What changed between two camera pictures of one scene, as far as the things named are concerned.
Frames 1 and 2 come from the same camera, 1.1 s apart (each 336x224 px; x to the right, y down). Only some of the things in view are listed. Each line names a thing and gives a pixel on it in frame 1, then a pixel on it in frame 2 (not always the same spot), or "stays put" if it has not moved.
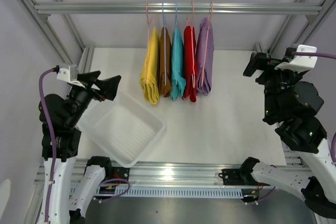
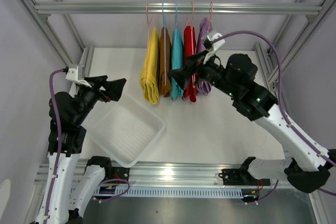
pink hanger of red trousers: x=188 y=22 stays put
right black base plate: x=239 y=177 stays put
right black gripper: x=258 y=61 → x=182 y=76
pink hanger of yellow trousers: x=148 y=22 stays put
